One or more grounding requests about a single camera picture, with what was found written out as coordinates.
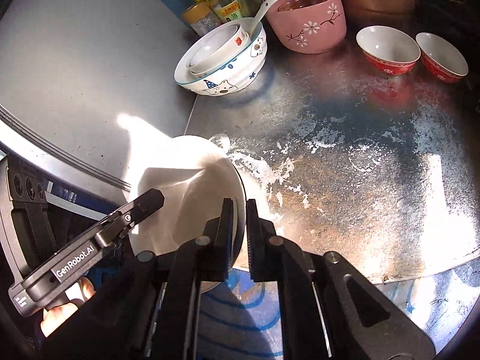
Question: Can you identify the small white inner bowl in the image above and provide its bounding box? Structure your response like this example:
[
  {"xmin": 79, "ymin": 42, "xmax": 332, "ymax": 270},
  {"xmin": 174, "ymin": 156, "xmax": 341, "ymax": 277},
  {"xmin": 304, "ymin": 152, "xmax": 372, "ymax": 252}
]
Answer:
[{"xmin": 186, "ymin": 22, "xmax": 250, "ymax": 77}]

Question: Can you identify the bear pattern white bowl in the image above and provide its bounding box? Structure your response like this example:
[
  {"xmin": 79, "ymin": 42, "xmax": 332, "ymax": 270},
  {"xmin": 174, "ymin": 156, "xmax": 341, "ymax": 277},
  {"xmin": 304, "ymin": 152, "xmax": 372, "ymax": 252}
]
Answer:
[{"xmin": 173, "ymin": 18, "xmax": 268, "ymax": 97}]

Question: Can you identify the copper metal pot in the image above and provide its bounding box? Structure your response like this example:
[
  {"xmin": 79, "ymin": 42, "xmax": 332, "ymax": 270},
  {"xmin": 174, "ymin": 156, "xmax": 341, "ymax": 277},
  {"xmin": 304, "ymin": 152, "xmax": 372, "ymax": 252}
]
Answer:
[{"xmin": 343, "ymin": 0, "xmax": 416, "ymax": 16}]

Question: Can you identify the white ceramic spoon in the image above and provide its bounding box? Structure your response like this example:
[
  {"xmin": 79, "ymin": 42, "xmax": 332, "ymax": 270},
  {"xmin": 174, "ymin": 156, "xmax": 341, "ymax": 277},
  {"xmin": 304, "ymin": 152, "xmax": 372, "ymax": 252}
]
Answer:
[{"xmin": 245, "ymin": 0, "xmax": 280, "ymax": 37}]

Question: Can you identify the yellow lid spice jar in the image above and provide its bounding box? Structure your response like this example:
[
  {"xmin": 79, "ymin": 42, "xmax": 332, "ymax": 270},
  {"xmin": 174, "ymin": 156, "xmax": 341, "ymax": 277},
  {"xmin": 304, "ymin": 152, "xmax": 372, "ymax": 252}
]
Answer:
[{"xmin": 182, "ymin": 1, "xmax": 222, "ymax": 37}]

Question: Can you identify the pink floral bowl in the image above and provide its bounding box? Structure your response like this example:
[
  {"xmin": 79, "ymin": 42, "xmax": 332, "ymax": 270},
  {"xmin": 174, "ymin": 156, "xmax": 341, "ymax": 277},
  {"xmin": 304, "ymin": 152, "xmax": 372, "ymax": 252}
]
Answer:
[{"xmin": 266, "ymin": 0, "xmax": 347, "ymax": 55}]

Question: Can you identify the red white small bowl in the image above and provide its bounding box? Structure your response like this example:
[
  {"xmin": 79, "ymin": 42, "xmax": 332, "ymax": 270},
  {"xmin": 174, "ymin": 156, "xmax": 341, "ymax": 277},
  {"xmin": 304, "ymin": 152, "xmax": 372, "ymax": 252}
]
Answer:
[
  {"xmin": 416, "ymin": 33, "xmax": 469, "ymax": 84},
  {"xmin": 127, "ymin": 136, "xmax": 246, "ymax": 267},
  {"xmin": 355, "ymin": 25, "xmax": 421, "ymax": 76}
]

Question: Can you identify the person's left hand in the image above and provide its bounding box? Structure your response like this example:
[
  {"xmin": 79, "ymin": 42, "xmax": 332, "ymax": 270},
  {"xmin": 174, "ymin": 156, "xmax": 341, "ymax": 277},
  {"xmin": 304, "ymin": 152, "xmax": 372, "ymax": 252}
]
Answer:
[{"xmin": 40, "ymin": 276, "xmax": 95, "ymax": 337}]

